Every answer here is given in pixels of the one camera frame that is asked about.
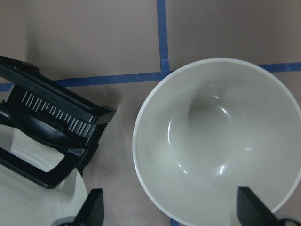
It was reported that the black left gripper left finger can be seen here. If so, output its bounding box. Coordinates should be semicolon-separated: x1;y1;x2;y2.
73;188;104;226

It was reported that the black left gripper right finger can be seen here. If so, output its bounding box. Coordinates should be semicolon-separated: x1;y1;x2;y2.
236;186;279;226

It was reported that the cream ceramic bowl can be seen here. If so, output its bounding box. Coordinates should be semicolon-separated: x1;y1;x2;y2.
132;58;301;226

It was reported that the cream plate in rack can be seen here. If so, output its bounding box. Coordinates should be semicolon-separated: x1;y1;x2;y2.
0;125;87;226

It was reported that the black dish rack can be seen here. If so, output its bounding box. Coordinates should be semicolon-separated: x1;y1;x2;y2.
0;57;115;189

